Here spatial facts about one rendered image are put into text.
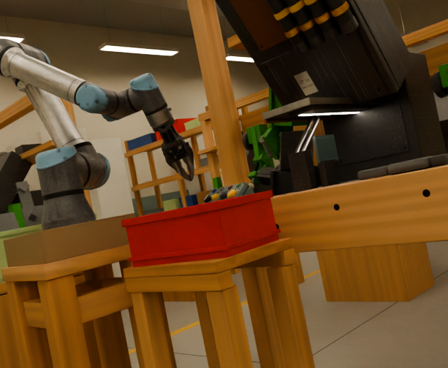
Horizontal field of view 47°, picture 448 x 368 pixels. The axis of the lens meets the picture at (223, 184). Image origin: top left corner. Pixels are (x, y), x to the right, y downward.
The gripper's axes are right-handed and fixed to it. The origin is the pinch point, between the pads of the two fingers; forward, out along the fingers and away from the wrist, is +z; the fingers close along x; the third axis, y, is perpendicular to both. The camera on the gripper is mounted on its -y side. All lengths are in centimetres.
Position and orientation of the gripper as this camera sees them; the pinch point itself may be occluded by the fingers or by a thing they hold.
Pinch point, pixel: (189, 176)
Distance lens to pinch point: 167.0
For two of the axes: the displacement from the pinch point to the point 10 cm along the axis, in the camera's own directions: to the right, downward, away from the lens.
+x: 9.1, -4.2, -0.2
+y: 1.3, 3.3, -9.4
